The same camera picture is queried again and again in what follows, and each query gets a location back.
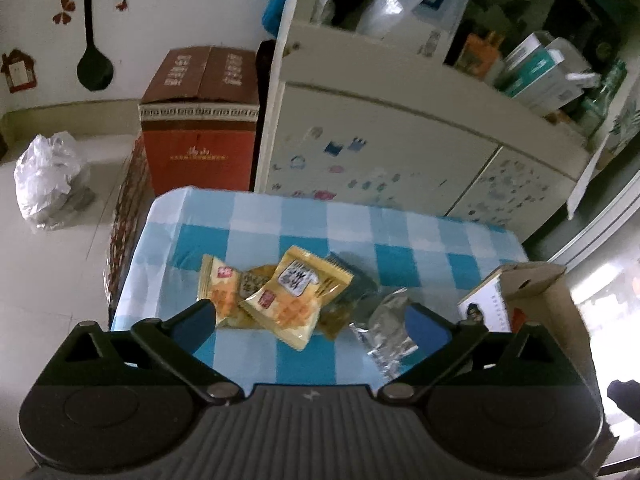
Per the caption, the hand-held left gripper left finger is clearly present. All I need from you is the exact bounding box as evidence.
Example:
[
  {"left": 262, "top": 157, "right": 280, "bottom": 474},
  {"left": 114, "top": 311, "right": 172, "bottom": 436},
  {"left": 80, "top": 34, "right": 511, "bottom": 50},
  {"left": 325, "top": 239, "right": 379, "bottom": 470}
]
[{"left": 60, "top": 300, "right": 247, "bottom": 406}]

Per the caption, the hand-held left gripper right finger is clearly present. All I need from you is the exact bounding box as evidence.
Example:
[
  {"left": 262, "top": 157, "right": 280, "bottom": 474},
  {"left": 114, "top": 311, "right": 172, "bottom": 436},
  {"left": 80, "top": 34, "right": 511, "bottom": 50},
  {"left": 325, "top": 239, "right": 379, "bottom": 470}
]
[{"left": 377, "top": 304, "right": 567, "bottom": 405}]

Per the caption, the silver foil snack packet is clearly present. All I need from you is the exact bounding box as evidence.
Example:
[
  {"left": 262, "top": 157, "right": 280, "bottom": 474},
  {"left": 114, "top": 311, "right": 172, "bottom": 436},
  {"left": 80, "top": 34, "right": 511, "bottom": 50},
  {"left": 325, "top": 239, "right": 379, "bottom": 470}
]
[{"left": 349, "top": 287, "right": 421, "bottom": 382}]

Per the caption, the yellow snack packet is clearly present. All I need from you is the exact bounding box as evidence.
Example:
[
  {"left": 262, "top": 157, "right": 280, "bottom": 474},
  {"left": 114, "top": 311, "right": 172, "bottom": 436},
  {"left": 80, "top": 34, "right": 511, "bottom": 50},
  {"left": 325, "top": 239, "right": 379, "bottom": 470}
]
[
  {"left": 199, "top": 254, "right": 252, "bottom": 329},
  {"left": 239, "top": 245, "right": 354, "bottom": 352}
]

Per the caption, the small tan snack packet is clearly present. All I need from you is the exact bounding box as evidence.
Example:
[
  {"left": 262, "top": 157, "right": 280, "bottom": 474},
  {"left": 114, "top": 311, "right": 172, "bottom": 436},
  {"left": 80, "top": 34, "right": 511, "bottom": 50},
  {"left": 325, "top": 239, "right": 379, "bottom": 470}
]
[{"left": 239, "top": 265, "right": 277, "bottom": 301}]

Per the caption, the olive snack packet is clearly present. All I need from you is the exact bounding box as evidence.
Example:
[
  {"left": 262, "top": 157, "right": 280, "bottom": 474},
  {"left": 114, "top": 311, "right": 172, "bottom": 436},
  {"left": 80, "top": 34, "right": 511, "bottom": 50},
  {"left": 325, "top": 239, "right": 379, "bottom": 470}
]
[{"left": 317, "top": 252, "right": 382, "bottom": 342}]

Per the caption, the cardboard box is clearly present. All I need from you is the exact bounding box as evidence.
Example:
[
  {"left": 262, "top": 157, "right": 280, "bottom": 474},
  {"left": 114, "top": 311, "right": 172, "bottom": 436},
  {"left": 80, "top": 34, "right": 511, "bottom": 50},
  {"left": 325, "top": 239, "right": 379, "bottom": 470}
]
[{"left": 457, "top": 261, "right": 608, "bottom": 411}]

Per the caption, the blue checkered tablecloth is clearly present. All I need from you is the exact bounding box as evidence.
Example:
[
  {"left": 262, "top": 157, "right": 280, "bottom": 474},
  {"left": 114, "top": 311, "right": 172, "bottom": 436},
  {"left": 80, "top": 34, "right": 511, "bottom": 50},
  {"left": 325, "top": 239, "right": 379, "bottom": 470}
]
[{"left": 110, "top": 186, "right": 529, "bottom": 386}]

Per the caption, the patterned plastic-wrapped carton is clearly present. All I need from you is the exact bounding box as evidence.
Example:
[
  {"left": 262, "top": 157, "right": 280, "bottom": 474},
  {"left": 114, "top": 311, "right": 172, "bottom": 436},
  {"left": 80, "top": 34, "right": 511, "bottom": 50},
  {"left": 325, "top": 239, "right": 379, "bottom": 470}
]
[{"left": 102, "top": 139, "right": 157, "bottom": 312}]

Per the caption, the red carton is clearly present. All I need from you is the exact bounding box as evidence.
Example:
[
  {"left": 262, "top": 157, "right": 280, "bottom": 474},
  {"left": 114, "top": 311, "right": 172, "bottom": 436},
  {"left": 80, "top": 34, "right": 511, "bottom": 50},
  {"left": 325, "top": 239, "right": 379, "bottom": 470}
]
[{"left": 139, "top": 46, "right": 262, "bottom": 197}]

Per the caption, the cream cabinet with stickers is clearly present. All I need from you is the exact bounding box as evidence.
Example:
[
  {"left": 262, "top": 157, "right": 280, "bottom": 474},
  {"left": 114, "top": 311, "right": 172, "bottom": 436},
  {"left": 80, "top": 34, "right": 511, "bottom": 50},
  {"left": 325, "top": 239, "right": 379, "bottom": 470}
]
[{"left": 254, "top": 19, "right": 594, "bottom": 242}]

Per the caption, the grey refrigerator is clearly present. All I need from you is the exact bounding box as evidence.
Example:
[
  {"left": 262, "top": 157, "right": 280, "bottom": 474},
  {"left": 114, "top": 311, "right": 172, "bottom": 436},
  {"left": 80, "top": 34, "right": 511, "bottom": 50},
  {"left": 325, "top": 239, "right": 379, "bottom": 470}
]
[{"left": 545, "top": 170, "right": 640, "bottom": 283}]

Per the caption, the white plastic bag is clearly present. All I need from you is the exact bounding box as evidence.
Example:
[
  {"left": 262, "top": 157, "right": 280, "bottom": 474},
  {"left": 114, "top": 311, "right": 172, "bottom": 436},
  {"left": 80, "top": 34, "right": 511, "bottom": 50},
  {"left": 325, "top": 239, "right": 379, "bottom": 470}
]
[{"left": 14, "top": 131, "right": 96, "bottom": 234}]

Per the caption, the orange box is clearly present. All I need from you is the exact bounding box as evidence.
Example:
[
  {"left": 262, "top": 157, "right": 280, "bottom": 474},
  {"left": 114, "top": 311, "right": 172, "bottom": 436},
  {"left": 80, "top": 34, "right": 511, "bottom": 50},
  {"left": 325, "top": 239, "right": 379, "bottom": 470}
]
[{"left": 459, "top": 31, "right": 502, "bottom": 80}]

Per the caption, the teal and white box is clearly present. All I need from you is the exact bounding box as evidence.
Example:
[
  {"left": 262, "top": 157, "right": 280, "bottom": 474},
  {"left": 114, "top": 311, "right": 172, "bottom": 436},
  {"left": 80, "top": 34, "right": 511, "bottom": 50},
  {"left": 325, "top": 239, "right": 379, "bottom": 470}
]
[{"left": 500, "top": 31, "right": 598, "bottom": 112}]

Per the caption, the green bottle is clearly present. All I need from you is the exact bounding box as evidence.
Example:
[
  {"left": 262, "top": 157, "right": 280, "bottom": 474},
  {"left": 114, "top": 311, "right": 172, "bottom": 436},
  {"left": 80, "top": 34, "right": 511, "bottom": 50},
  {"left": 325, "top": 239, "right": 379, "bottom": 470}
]
[{"left": 582, "top": 59, "right": 627, "bottom": 133}]

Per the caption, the white plastic-wrapped package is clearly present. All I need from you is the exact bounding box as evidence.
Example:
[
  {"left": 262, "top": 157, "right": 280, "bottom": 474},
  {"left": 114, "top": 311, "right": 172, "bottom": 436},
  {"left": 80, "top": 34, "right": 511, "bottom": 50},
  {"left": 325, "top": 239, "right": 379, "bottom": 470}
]
[{"left": 357, "top": 0, "right": 477, "bottom": 57}]

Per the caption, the black vase wall sticker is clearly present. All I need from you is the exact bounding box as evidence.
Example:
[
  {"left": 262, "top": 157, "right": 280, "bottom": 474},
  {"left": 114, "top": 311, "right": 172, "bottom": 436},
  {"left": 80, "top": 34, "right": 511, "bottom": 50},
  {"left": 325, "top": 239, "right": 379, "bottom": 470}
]
[{"left": 76, "top": 0, "right": 116, "bottom": 93}]

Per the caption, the red house wall sticker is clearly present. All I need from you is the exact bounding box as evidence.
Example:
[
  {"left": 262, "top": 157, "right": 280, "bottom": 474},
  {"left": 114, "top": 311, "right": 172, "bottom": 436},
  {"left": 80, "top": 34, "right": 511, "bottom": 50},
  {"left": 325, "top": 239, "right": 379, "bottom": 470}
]
[{"left": 0, "top": 49, "right": 37, "bottom": 94}]

